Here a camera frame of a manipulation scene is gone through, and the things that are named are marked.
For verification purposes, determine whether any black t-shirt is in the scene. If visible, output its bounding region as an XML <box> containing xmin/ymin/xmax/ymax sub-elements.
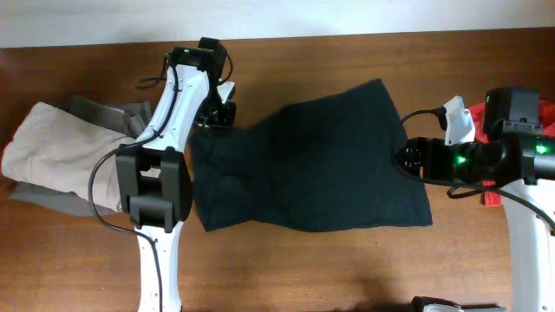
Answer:
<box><xmin>190</xmin><ymin>79</ymin><xmax>433</xmax><ymax>232</ymax></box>

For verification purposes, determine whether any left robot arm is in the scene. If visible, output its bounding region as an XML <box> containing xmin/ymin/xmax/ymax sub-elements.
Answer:
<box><xmin>114</xmin><ymin>37</ymin><xmax>236</xmax><ymax>311</ymax></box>

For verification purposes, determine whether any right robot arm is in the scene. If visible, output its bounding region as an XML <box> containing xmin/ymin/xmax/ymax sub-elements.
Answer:
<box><xmin>390</xmin><ymin>87</ymin><xmax>554</xmax><ymax>311</ymax></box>

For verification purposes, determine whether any red crumpled garment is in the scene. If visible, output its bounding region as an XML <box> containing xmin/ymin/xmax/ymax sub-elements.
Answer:
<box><xmin>469</xmin><ymin>99</ymin><xmax>555</xmax><ymax>207</ymax></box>

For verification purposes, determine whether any beige folded garment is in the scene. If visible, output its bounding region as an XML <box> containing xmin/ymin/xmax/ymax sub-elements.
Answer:
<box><xmin>0</xmin><ymin>101</ymin><xmax>135</xmax><ymax>213</ymax></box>

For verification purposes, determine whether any grey folded garment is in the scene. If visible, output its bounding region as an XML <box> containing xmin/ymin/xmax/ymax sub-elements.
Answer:
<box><xmin>9</xmin><ymin>94</ymin><xmax>153</xmax><ymax>218</ymax></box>

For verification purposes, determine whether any right black cable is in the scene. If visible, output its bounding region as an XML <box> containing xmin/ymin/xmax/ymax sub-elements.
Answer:
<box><xmin>389</xmin><ymin>107</ymin><xmax>555</xmax><ymax>231</ymax></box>

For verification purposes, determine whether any black cable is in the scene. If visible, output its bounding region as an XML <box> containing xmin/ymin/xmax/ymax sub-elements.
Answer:
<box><xmin>389</xmin><ymin>107</ymin><xmax>555</xmax><ymax>231</ymax></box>
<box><xmin>88</xmin><ymin>51</ymin><xmax>235</xmax><ymax>312</ymax></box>

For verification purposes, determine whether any left black cable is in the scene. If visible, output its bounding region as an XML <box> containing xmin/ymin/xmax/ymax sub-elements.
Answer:
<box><xmin>88</xmin><ymin>51</ymin><xmax>235</xmax><ymax>312</ymax></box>

